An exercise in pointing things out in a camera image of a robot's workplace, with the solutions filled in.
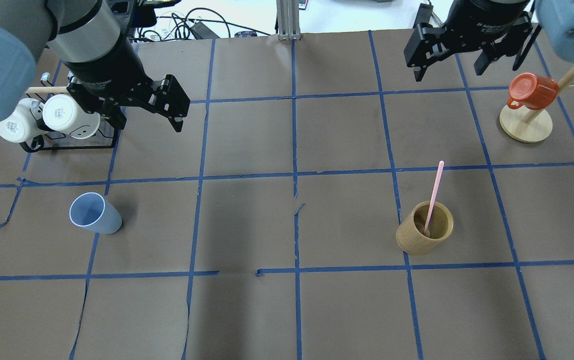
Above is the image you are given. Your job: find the black cables bundle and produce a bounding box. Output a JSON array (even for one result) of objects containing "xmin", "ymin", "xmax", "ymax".
[{"xmin": 132, "ymin": 6, "xmax": 273, "ymax": 43}]

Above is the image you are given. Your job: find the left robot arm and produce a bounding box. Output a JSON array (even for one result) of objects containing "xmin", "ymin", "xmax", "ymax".
[{"xmin": 0, "ymin": 0, "xmax": 191, "ymax": 133}]

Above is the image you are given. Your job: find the bamboo chopstick holder cup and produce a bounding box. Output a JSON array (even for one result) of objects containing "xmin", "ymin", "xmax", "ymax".
[{"xmin": 395, "ymin": 200, "xmax": 455, "ymax": 256}]

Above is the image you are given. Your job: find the white mug with face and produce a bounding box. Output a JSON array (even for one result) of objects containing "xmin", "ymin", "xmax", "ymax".
[{"xmin": 42, "ymin": 94, "xmax": 101, "ymax": 140}]

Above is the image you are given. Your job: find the aluminium frame post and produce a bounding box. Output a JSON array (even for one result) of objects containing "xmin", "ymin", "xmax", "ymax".
[{"xmin": 276, "ymin": 0, "xmax": 302, "ymax": 41}]

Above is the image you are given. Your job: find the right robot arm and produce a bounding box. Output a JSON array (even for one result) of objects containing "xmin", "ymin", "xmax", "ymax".
[{"xmin": 403, "ymin": 0, "xmax": 574, "ymax": 82}]

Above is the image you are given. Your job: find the light blue plastic cup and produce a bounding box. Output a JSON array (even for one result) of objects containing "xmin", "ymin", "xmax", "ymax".
[{"xmin": 69, "ymin": 192, "xmax": 123, "ymax": 235}]

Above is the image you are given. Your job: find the white mug with label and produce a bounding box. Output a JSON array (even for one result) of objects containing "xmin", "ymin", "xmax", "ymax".
[{"xmin": 0, "ymin": 97, "xmax": 47, "ymax": 144}]

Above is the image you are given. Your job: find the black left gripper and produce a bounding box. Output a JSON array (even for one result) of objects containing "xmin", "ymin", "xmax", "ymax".
[{"xmin": 65, "ymin": 47, "xmax": 191, "ymax": 133}]

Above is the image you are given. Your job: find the red mug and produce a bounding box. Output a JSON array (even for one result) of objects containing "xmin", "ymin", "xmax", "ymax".
[{"xmin": 506, "ymin": 72, "xmax": 561, "ymax": 111}]

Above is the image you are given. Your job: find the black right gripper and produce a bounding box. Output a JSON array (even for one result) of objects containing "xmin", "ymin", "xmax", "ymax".
[{"xmin": 403, "ymin": 0, "xmax": 532, "ymax": 82}]

